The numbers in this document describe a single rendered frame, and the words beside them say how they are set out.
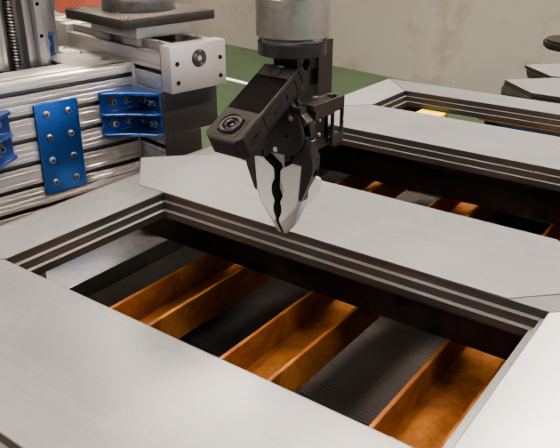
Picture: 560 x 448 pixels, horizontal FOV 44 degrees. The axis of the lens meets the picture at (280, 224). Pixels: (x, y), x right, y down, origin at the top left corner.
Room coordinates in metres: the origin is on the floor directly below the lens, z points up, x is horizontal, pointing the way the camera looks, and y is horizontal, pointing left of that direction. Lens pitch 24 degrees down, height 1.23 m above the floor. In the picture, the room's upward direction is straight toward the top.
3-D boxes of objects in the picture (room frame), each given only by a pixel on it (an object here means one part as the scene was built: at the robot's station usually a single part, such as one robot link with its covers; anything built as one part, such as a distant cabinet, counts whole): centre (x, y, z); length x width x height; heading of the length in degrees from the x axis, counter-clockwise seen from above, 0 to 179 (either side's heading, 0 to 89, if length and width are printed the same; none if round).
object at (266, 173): (0.74, 0.00, 0.94); 0.06 x 0.03 x 0.09; 144
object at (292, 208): (0.72, -0.03, 0.94); 0.06 x 0.03 x 0.09; 144
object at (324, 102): (0.73, -0.02, 1.04); 0.09 x 0.08 x 0.12; 144
